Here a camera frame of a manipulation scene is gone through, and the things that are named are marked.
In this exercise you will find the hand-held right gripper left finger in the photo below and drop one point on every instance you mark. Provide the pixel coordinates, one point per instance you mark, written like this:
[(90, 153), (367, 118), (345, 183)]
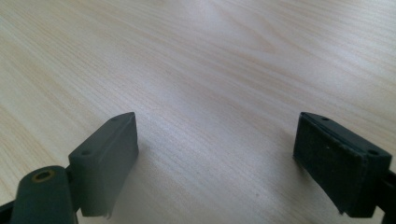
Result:
[(102, 165)]

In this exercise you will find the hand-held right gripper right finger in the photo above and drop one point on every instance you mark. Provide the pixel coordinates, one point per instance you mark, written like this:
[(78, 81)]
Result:
[(339, 168)]

